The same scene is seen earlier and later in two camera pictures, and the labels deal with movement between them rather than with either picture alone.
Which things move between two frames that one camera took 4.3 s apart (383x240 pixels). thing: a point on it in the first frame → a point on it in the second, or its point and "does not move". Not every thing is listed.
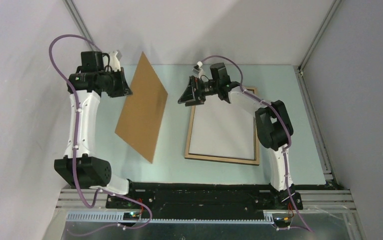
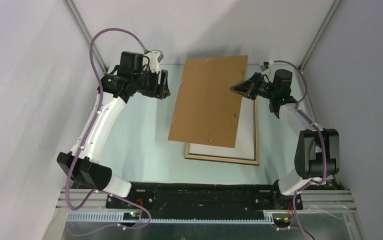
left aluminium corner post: [72, 6] does not move
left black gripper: [124, 89] → [158, 91]
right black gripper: [188, 95] → [252, 83]
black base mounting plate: [201, 198] does not move
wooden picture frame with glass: [220, 131] does not move
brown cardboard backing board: [141, 119] → [207, 111]
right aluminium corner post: [335, 6] does not move
